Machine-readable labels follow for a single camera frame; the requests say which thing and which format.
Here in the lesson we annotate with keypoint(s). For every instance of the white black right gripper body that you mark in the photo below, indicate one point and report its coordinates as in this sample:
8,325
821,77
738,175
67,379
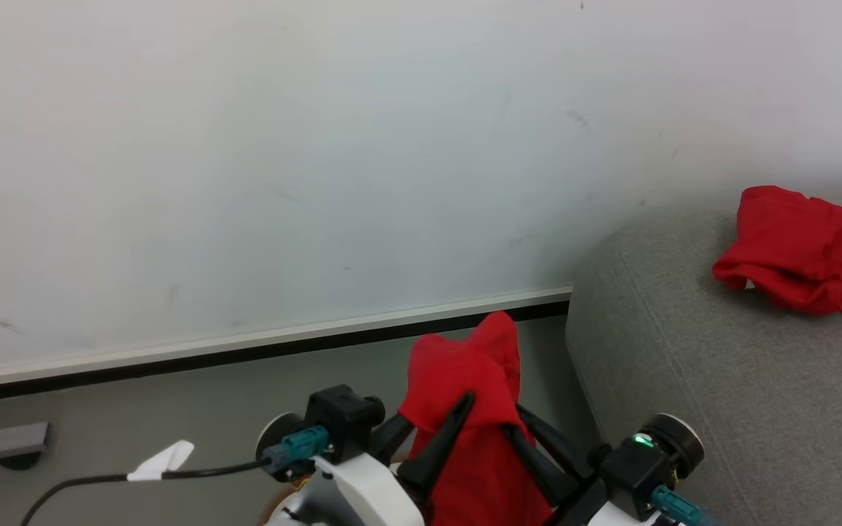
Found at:
589,504

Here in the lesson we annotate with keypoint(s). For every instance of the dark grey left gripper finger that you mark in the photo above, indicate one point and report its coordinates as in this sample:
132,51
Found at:
439,442
390,437

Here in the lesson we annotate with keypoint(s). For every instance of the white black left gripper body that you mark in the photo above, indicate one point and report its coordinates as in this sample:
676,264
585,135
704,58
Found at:
362,493

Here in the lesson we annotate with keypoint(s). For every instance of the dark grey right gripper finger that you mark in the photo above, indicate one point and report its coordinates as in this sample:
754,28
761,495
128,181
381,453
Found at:
534,464
552,437

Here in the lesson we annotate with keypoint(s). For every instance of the red garment with white trim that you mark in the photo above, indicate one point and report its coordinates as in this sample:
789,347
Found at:
468,380

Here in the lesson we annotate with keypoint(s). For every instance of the red garment with number print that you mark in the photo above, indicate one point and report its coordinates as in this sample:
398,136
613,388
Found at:
805,256

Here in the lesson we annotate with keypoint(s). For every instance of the grey fabric sofa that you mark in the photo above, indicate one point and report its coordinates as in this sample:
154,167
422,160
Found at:
684,351

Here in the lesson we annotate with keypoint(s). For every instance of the white laundry basket brown rim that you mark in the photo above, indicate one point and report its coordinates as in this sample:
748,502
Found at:
275,505

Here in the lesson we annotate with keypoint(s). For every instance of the white and black baseboard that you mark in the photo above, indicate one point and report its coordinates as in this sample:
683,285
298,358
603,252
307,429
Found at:
282,342

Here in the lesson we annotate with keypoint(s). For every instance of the black round caster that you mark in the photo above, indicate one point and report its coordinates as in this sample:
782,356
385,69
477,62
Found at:
17,461

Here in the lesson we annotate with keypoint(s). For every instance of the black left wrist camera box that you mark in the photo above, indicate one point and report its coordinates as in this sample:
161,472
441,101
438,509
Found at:
340,416

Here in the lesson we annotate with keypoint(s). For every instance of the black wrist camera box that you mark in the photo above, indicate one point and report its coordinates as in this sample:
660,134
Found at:
340,416
640,467

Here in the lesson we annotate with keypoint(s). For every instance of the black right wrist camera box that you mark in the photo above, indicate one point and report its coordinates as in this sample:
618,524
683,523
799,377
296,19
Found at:
640,467

